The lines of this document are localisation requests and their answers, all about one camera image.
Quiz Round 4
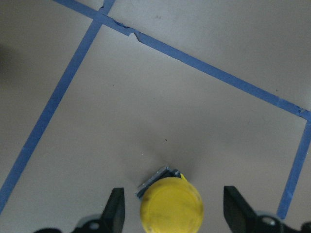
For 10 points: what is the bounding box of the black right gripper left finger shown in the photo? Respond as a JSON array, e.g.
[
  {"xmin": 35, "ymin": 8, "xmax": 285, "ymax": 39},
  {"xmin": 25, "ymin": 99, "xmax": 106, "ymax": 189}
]
[{"xmin": 100, "ymin": 187, "xmax": 125, "ymax": 233}]

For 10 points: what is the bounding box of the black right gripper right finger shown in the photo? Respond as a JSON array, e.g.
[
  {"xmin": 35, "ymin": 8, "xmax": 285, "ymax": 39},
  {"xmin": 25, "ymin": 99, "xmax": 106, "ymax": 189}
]
[{"xmin": 223, "ymin": 186, "xmax": 258, "ymax": 233}]

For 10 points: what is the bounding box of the yellow push button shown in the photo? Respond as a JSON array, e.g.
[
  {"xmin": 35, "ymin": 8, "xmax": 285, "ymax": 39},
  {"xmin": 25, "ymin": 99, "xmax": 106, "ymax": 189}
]
[{"xmin": 136, "ymin": 166, "xmax": 204, "ymax": 233}]

